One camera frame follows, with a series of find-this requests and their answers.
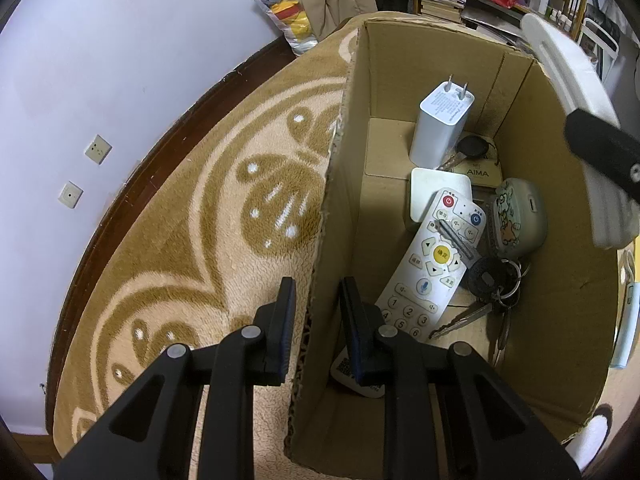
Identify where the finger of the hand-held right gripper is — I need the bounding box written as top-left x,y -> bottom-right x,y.
563,108 -> 640,196

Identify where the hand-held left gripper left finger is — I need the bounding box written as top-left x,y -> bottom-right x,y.
56,276 -> 297,480

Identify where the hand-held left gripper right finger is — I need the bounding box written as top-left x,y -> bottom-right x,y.
340,276 -> 584,480

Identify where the white tag with printed code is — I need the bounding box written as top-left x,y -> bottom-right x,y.
329,347 -> 387,399

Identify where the white remote control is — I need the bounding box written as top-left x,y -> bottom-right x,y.
374,188 -> 489,344

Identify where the cartoon print earphone case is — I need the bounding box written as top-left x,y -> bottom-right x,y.
487,178 -> 549,261

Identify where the small brown box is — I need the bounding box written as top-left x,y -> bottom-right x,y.
451,157 -> 504,187

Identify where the black round-headed key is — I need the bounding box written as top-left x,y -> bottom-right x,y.
439,134 -> 490,172

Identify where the key bunch with black fob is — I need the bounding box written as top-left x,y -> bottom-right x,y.
429,219 -> 532,367

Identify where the tall white charger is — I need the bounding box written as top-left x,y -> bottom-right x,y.
409,74 -> 474,170

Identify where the white square charger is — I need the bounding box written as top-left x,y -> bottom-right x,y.
404,167 -> 474,234

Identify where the brown cardboard box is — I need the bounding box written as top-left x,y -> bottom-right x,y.
284,12 -> 622,476

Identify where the white metal rack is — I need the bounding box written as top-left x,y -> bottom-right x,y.
580,16 -> 621,84

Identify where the brown patterned plush rug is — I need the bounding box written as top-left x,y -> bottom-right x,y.
50,16 -> 363,480

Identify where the pile of papers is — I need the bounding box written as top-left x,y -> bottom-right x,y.
460,0 -> 537,47

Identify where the light blue plastic item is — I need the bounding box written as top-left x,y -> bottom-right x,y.
610,249 -> 640,370

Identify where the stack of books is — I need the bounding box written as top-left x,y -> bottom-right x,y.
417,0 -> 467,24

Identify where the dark wooden baseboard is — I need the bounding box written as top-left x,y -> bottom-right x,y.
44,37 -> 297,432

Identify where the person's white sock foot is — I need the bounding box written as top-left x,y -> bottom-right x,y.
569,402 -> 615,469

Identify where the plastic bag of plush toys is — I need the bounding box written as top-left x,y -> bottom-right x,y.
245,0 -> 321,57

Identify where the beige wall socket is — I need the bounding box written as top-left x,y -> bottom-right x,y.
84,135 -> 113,165
57,180 -> 84,209

